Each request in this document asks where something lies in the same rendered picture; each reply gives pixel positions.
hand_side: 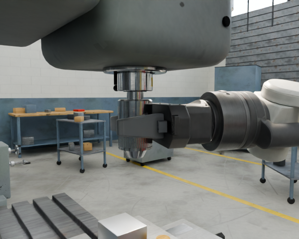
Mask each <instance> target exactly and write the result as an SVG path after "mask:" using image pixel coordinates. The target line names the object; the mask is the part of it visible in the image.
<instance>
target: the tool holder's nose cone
mask: <svg viewBox="0 0 299 239"><path fill-rule="evenodd" d="M125 153H126V155H127V157H128V158H142V157H144V155H145V153H146V151H125Z"/></svg>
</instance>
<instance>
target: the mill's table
mask: <svg viewBox="0 0 299 239"><path fill-rule="evenodd" d="M11 205H12V208H10V209H8V208H7V206H6V205H3V206H0V239H68V238H71V237H75V236H78V235H81V234H84V233H86V234H87V235H88V236H89V237H90V238H91V239H98V221H99V220H98V219H96V218H95V217H94V216H93V215H92V214H90V213H89V212H88V211H87V210H86V209H84V208H83V207H82V206H81V205H79V204H78V203H77V202H76V201H74V200H73V199H72V198H71V197H69V196H68V195H67V194H66V193H59V194H54V195H52V199H49V198H48V197H47V196H45V197H41V198H36V199H33V203H32V204H30V203H29V202H28V201H22V202H17V203H12V204H11Z"/></svg>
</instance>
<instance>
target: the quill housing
mask: <svg viewBox="0 0 299 239"><path fill-rule="evenodd" d="M231 23H232V0H100V1H99V3H98V4H97V5H96V6H95V7H94V8H93V9H92V10H90V11H88V12H87V13H85V14H83V15H81V16H79V17H78V18H76V19H74V20H73V21H71V22H69V23H67V24H66V25H64V26H62V27H61V28H59V29H57V30H55V31H54V32H52V33H50V34H48V35H47V36H45V37H43V38H41V50H42V55H43V57H44V58H45V60H46V61H47V62H48V63H49V64H50V65H51V66H53V67H54V68H58V69H63V70H77V71H95V72H102V71H103V68H104V67H108V66H118V65H149V66H160V67H165V68H167V71H175V70H185V69H194V68H203V67H211V66H214V65H217V64H219V63H220V62H222V61H223V60H224V59H225V58H226V57H227V55H228V53H229V51H230V45H231Z"/></svg>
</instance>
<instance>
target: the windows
mask: <svg viewBox="0 0 299 239"><path fill-rule="evenodd" d="M287 1H290V0H234V10H233V11H232V16H235V15H239V14H243V13H246V12H247V24H248V17H249V12H250V11H253V10H257V9H262V8H265V7H268V6H272V11H273V5H276V4H279V3H283V2H287ZM271 18H273V12H272V16H271Z"/></svg>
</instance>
